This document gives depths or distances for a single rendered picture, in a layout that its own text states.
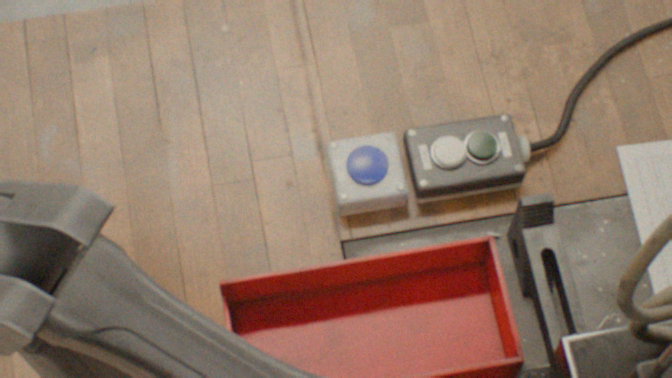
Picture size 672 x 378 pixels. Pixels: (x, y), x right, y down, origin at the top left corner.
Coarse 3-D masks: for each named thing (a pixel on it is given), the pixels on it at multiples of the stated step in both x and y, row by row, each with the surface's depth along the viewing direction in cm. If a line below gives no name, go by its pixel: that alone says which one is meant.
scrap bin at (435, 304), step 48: (480, 240) 115; (240, 288) 114; (288, 288) 116; (336, 288) 118; (384, 288) 118; (432, 288) 118; (480, 288) 118; (240, 336) 116; (288, 336) 116; (336, 336) 116; (384, 336) 116; (432, 336) 116; (480, 336) 117
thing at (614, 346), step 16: (576, 336) 92; (592, 336) 92; (608, 336) 92; (624, 336) 92; (560, 352) 93; (576, 352) 92; (592, 352) 92; (608, 352) 92; (624, 352) 92; (640, 352) 92; (656, 352) 92; (560, 368) 94; (576, 368) 91; (592, 368) 91; (608, 368) 91; (624, 368) 91
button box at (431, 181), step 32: (640, 32) 130; (576, 96) 127; (416, 128) 122; (448, 128) 122; (480, 128) 123; (512, 128) 123; (416, 160) 121; (512, 160) 121; (416, 192) 121; (448, 192) 121; (480, 192) 123
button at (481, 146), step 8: (472, 136) 121; (480, 136) 121; (488, 136) 121; (472, 144) 121; (480, 144) 121; (488, 144) 121; (496, 144) 121; (472, 152) 121; (480, 152) 121; (488, 152) 121; (480, 160) 121
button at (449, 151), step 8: (448, 136) 121; (440, 144) 121; (448, 144) 121; (456, 144) 121; (440, 152) 121; (448, 152) 121; (456, 152) 121; (464, 152) 121; (440, 160) 120; (448, 160) 120; (456, 160) 120
